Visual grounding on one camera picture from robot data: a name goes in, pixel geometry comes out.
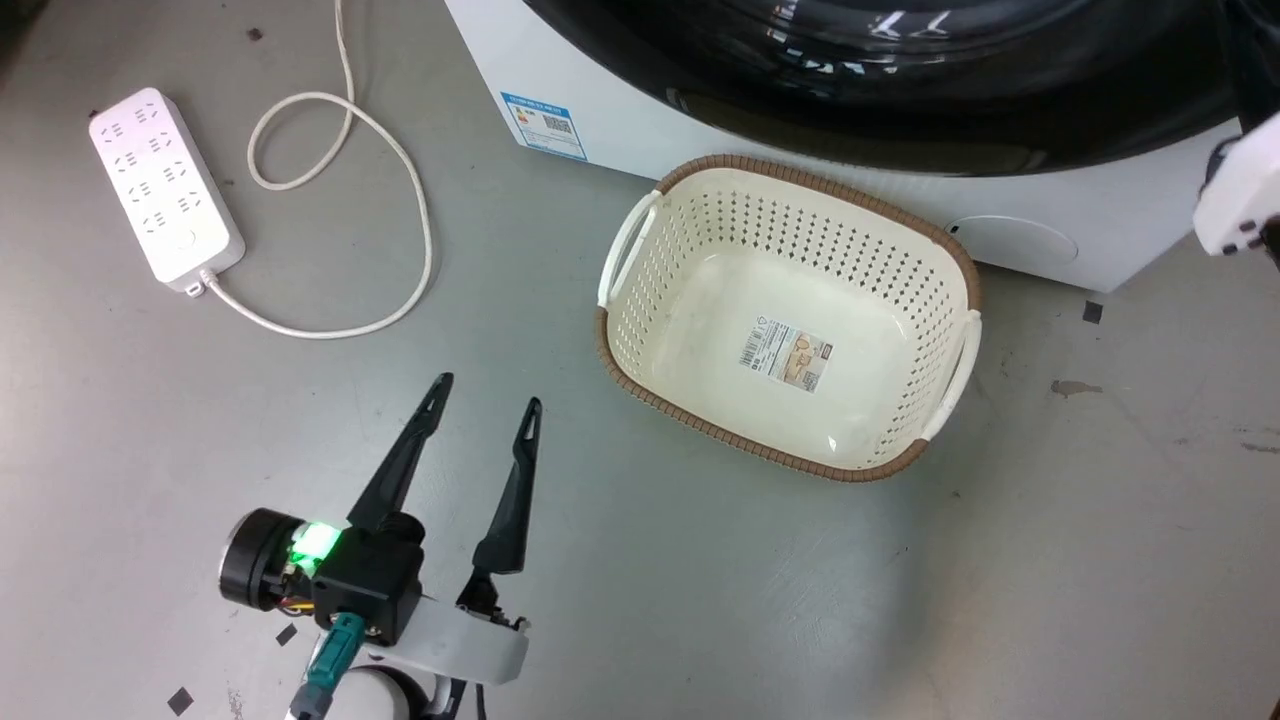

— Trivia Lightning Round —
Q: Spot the white power strip cable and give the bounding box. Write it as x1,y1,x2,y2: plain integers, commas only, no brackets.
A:
203,0,435,341

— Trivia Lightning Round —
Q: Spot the white power strip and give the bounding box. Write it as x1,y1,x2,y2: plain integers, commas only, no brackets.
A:
88,87,247,295

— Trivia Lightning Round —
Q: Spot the white washing machine body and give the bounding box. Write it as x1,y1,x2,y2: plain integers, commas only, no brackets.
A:
444,0,1247,294

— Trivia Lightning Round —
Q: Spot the paper product label sticker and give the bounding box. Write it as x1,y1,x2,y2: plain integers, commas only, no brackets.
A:
738,312,834,395

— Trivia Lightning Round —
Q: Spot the black washing machine door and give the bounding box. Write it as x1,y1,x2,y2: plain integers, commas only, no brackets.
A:
1216,0,1280,136

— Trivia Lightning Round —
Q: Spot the teal plug camera cable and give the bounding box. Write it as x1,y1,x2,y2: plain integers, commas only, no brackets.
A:
290,612,367,720

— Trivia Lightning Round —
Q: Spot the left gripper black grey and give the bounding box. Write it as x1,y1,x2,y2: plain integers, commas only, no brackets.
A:
218,372,544,687

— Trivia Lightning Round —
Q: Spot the blue energy label sticker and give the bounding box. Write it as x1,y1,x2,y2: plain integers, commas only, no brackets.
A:
499,91,589,162

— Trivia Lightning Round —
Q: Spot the cream laundry basket brown rim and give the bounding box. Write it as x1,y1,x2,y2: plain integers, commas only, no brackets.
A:
596,154,985,485

